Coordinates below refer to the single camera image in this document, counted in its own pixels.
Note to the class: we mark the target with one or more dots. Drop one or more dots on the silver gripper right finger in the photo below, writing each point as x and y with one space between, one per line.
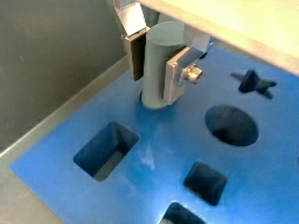
180 66

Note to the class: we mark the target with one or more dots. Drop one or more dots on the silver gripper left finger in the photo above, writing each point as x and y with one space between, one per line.
132 22

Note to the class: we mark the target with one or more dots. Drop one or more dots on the grey-blue oval peg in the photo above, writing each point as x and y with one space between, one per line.
163 41

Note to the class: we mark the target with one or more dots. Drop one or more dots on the blue shape sorter block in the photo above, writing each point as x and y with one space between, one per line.
213 160

